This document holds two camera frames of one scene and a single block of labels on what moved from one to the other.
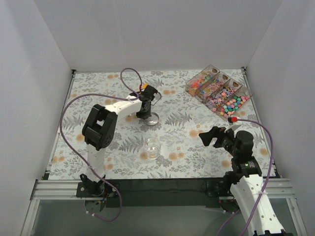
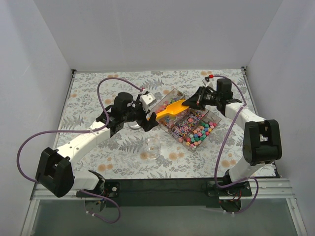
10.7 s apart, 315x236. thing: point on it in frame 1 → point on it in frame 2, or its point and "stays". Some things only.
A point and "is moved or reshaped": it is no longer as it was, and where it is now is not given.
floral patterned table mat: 171,149 stays
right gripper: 217,137 → 199,97
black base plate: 170,192 stays
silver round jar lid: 152,120 is moved or reshaped
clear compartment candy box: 220,94 is moved or reshaped
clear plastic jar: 152,146 stays
